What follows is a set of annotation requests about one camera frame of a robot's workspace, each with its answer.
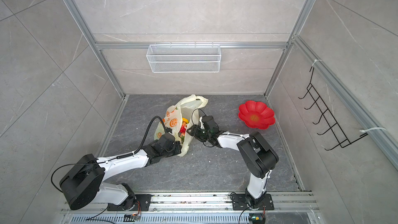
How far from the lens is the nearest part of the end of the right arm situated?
0.72 meters

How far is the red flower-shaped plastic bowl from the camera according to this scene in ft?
3.37

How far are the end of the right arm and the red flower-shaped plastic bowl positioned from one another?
1.07 feet
